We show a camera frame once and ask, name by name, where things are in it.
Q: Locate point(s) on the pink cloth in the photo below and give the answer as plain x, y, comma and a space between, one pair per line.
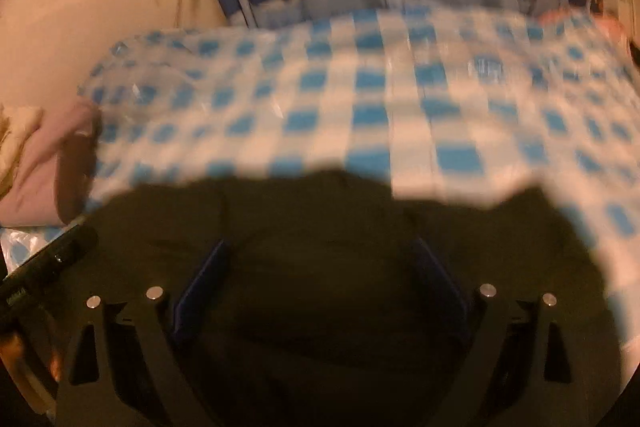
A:
35, 177

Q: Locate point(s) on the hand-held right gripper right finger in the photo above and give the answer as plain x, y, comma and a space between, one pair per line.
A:
440, 287

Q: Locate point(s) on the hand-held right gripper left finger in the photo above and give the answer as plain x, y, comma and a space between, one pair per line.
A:
197, 292

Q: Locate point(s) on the white fluffy cloth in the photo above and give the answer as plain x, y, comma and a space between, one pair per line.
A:
17, 127

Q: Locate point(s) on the pink cushion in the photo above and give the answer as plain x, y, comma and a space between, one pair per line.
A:
610, 24

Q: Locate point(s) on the person's left hand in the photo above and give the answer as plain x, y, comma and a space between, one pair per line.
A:
12, 352

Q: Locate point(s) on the blue checkered plastic sheet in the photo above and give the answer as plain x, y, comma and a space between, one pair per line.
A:
350, 107

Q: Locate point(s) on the dark green puffer jacket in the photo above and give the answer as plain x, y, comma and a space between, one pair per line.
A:
325, 257

